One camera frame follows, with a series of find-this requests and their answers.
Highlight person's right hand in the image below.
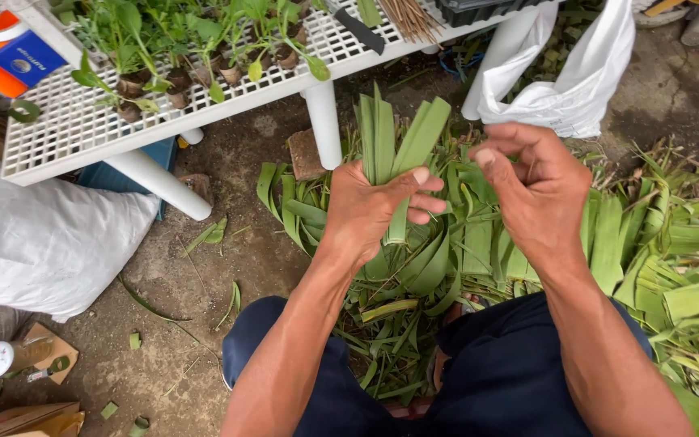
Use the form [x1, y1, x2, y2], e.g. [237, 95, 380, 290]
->
[468, 121, 594, 261]

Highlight person's left hand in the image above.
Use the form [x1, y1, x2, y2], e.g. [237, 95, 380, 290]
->
[323, 161, 448, 268]

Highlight bundle of green leaf strips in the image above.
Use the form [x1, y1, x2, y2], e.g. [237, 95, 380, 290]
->
[354, 82, 452, 246]

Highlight reddish brown brick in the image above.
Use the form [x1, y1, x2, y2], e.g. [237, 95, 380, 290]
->
[288, 128, 327, 182]

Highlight heap of cut green leaves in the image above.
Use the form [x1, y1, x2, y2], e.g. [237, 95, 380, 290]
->
[256, 85, 699, 437]

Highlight white plastic bag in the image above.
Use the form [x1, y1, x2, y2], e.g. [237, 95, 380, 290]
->
[477, 0, 637, 140]

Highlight loose green leaf piece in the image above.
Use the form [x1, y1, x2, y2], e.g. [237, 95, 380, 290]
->
[184, 216, 229, 255]

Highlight small broken brick piece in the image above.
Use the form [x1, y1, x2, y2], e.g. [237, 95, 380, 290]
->
[178, 174, 214, 206]

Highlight dark blue shorts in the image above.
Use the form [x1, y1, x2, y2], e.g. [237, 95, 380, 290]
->
[221, 291, 655, 437]

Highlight black plastic seedling tray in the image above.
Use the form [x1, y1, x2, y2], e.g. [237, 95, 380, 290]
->
[434, 0, 547, 29]

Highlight bundle of thin brown sticks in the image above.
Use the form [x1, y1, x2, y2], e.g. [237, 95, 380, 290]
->
[379, 0, 443, 45]

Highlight group of potted green seedlings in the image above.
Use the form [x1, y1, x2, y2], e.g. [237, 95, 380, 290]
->
[52, 0, 332, 124]

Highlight blue plastic crate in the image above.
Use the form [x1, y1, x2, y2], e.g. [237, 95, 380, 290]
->
[76, 136, 178, 222]

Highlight white perforated plastic table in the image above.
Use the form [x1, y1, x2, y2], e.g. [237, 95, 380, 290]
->
[0, 0, 564, 222]

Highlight large white woven sack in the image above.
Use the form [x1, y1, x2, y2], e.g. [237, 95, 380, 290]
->
[0, 152, 161, 324]

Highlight brown cardboard piece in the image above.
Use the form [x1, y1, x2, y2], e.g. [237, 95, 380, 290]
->
[21, 322, 80, 386]

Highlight blue cardboard box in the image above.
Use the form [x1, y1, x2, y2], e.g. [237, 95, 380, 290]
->
[0, 30, 69, 89]

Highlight bottle with white cap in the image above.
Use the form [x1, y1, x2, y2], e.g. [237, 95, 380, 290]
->
[0, 337, 57, 381]

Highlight brown cardboard box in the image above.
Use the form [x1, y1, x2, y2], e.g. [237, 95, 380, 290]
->
[0, 401, 86, 437]

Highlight blue hose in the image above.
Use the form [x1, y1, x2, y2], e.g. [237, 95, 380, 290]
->
[438, 47, 486, 76]

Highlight black handled knife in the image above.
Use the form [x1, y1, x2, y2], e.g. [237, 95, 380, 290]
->
[334, 7, 387, 56]

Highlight green tape ring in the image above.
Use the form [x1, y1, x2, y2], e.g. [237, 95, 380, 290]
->
[8, 100, 42, 125]

